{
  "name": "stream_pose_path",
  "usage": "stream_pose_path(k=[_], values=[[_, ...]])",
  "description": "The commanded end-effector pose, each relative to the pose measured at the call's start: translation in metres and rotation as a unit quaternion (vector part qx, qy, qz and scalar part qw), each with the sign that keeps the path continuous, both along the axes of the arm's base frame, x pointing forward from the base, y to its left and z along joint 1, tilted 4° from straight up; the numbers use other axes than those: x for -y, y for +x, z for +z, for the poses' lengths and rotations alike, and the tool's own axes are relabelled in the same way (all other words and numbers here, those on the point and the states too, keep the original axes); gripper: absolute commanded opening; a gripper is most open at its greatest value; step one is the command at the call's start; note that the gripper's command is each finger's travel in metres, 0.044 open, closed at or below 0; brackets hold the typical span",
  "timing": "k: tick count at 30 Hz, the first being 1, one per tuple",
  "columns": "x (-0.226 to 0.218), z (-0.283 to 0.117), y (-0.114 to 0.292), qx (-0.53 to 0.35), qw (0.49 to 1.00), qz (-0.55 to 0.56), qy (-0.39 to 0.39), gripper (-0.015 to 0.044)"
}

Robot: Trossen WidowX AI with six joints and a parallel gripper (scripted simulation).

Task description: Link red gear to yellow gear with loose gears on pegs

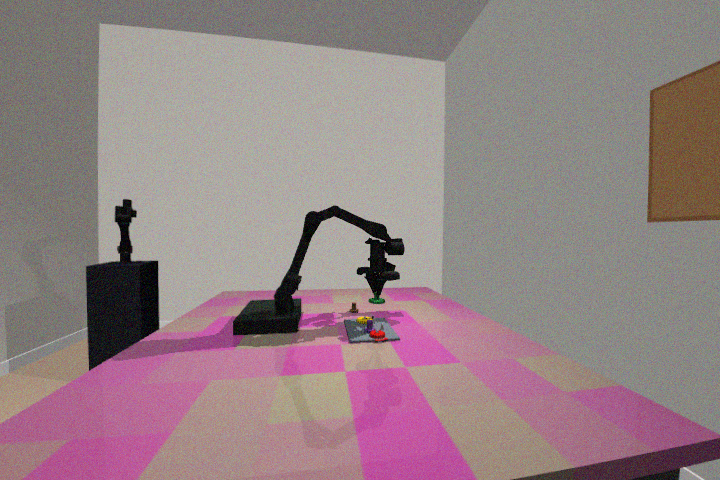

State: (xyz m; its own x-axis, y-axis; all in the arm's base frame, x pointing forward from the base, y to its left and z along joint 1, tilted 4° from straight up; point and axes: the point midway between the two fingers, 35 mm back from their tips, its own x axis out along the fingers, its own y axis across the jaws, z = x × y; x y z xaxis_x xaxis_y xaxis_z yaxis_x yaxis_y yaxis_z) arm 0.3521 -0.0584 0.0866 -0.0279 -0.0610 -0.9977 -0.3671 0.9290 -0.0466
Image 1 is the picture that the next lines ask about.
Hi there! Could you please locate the green gear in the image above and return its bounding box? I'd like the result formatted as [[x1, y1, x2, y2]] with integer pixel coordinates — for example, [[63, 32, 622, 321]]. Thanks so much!
[[368, 292, 385, 304]]

